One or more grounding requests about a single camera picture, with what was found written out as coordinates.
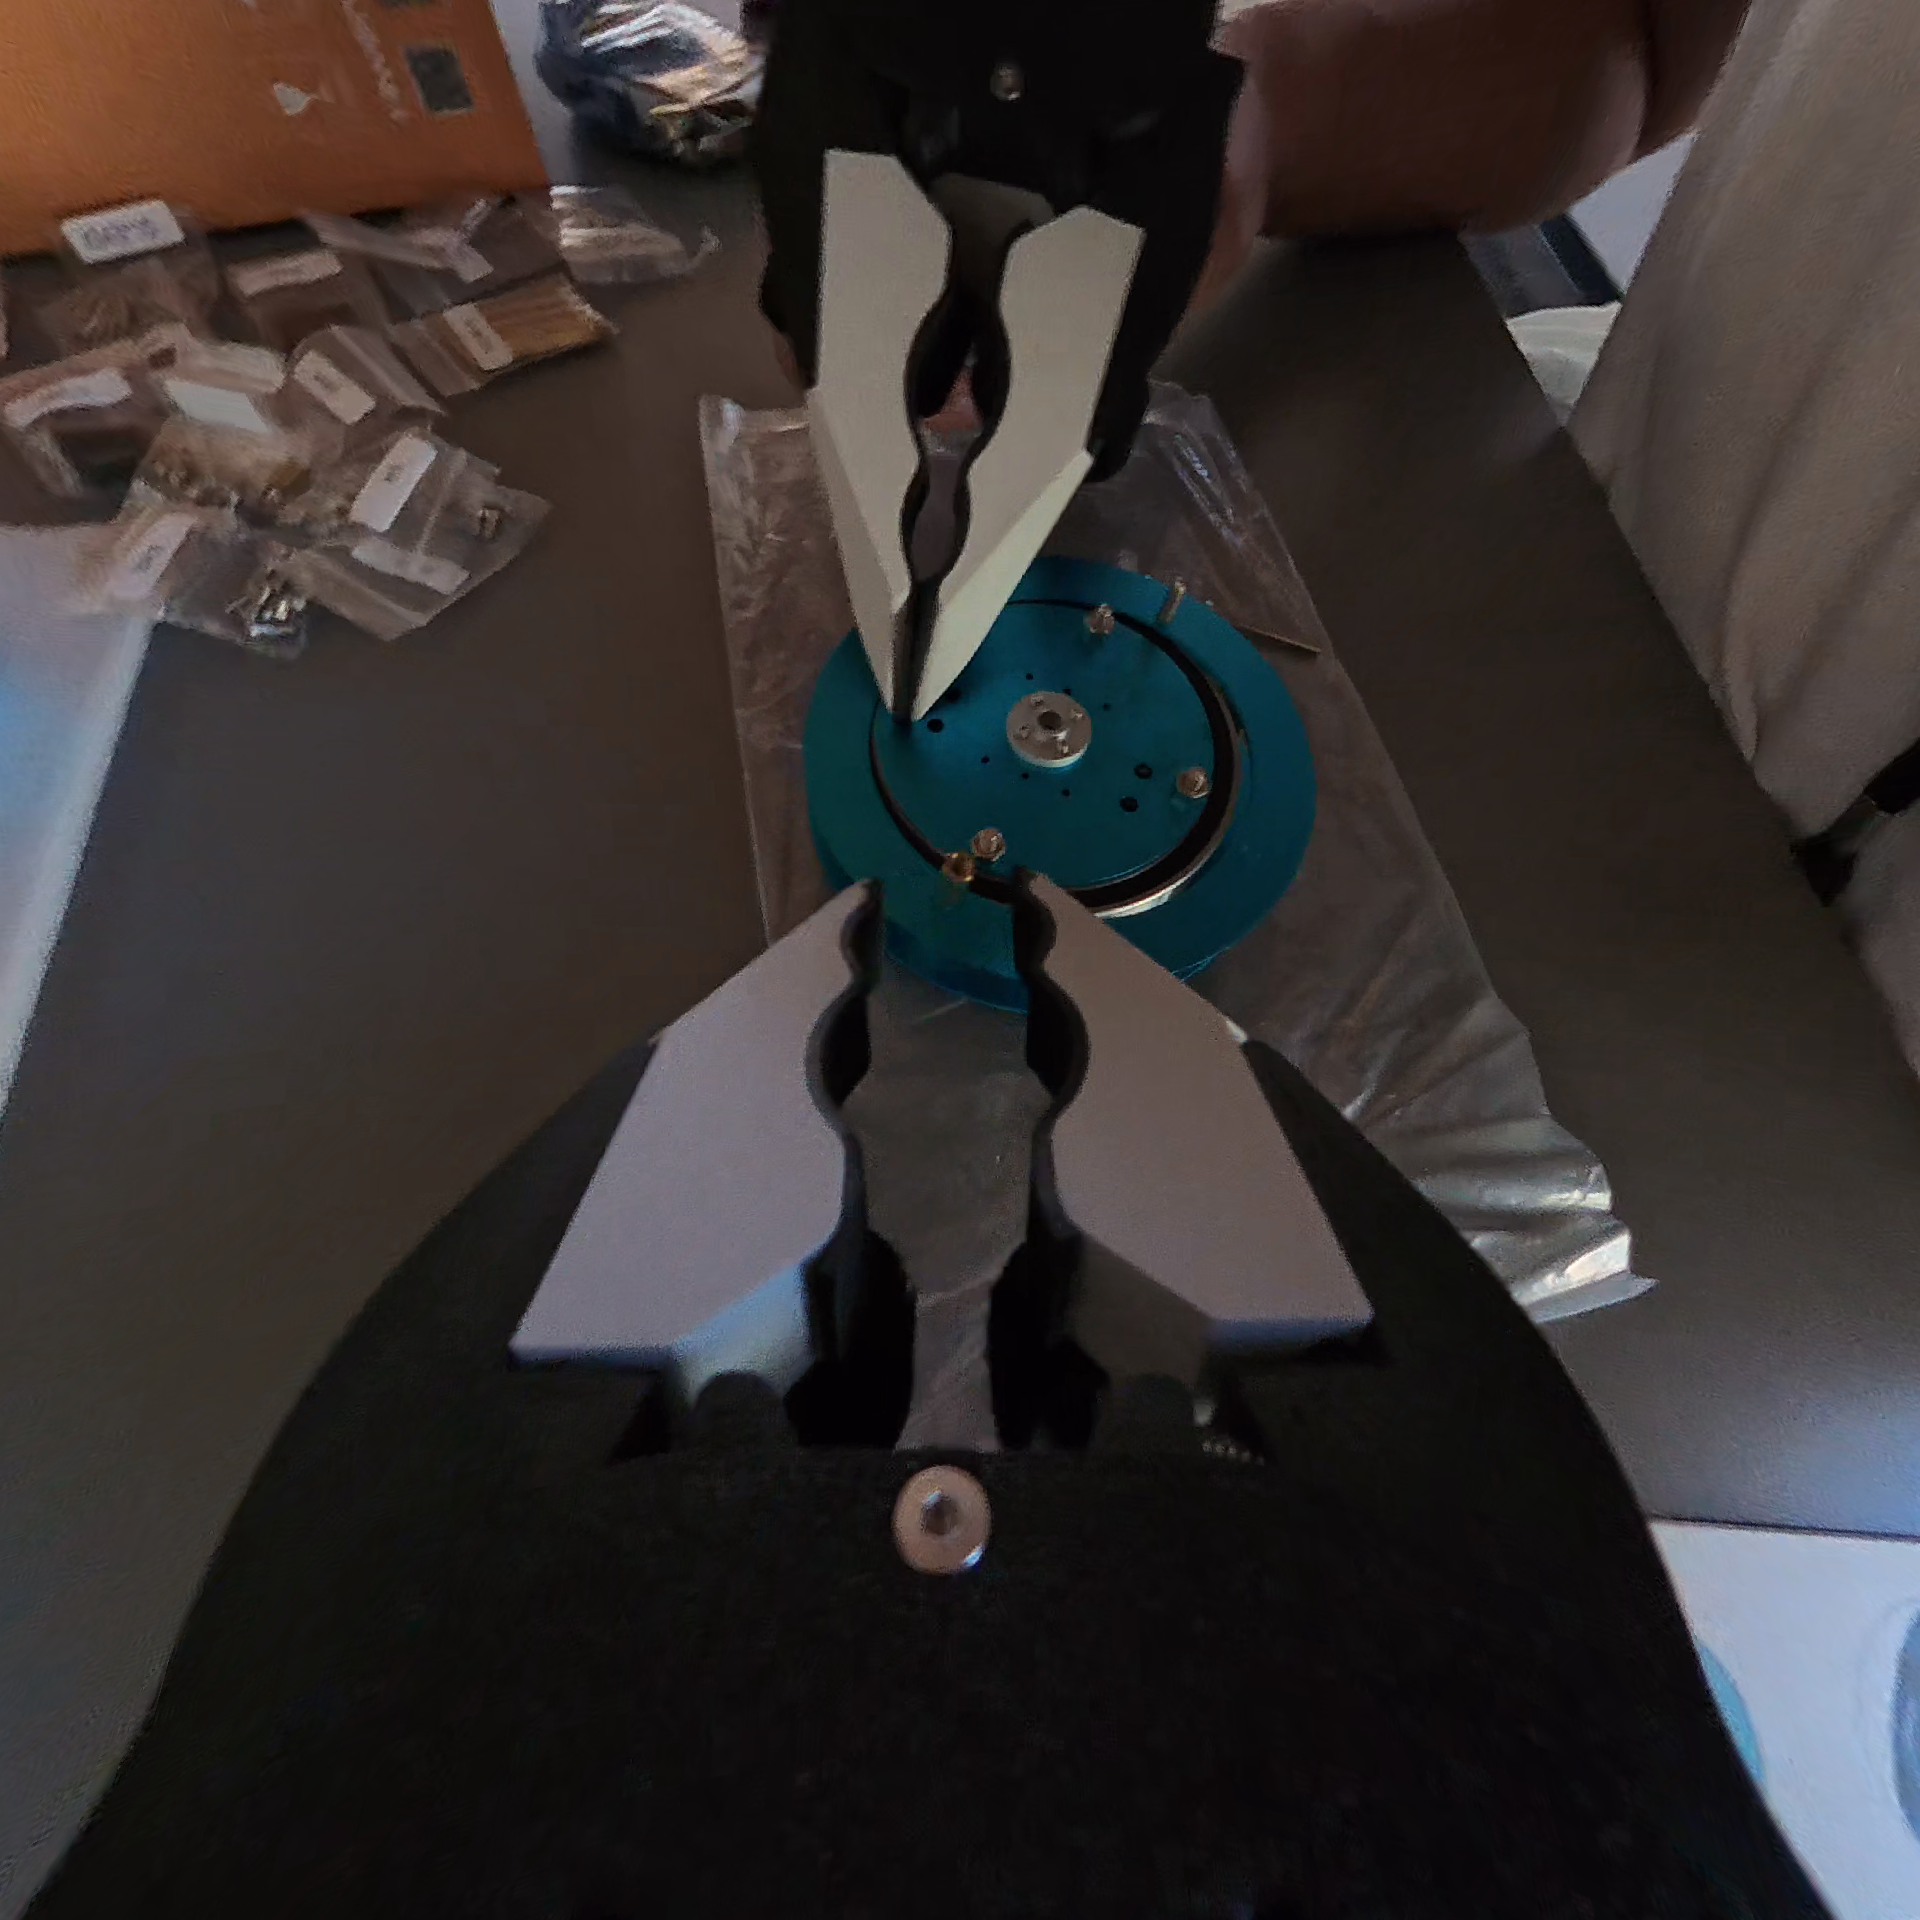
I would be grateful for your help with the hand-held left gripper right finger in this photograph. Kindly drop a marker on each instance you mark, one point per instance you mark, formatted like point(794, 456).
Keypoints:
point(1201, 1201)

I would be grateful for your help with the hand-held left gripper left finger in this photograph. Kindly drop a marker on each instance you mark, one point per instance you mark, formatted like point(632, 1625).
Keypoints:
point(690, 1201)

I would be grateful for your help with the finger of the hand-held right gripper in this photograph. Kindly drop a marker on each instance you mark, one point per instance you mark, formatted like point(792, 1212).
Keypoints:
point(1049, 389)
point(863, 329)

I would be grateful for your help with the blue turntable bearing assembly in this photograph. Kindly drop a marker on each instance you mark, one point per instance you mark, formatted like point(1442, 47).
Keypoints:
point(1108, 811)

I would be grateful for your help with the person's right forearm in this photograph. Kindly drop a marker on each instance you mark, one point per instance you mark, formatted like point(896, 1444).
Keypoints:
point(1469, 120)

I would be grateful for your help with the grey desk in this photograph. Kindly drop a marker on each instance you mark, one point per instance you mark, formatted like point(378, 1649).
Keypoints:
point(450, 902)

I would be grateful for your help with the clear plastic bag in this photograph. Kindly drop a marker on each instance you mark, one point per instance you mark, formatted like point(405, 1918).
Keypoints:
point(1424, 1049)

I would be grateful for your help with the bubble wrapped black part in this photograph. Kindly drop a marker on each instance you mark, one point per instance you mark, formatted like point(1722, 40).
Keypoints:
point(661, 77)

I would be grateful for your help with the pile of small hardware bags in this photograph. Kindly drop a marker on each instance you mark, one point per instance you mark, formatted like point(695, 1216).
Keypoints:
point(299, 451)

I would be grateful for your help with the orange cardboard box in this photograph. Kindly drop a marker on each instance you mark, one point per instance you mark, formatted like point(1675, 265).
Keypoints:
point(181, 105)

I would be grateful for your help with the assembly guide sheet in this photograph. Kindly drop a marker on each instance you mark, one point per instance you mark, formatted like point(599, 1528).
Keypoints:
point(1799, 1651)

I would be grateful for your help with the white foam tray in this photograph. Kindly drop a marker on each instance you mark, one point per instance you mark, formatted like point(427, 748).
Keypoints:
point(60, 750)

